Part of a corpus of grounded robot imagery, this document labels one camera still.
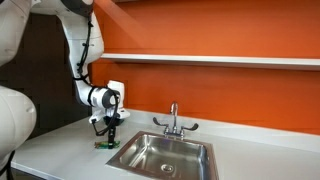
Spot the chrome faucet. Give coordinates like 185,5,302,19
152,101,200,141

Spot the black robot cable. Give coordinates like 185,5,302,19
71,13,121,137

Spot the stainless steel sink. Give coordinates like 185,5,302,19
105,130,220,180

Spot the green granola bar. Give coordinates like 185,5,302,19
94,139,121,150

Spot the long white wall shelf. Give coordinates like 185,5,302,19
99,52,320,72

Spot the dark wood cabinet panel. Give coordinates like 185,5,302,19
0,13,95,138

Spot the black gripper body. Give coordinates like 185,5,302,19
103,115,125,128

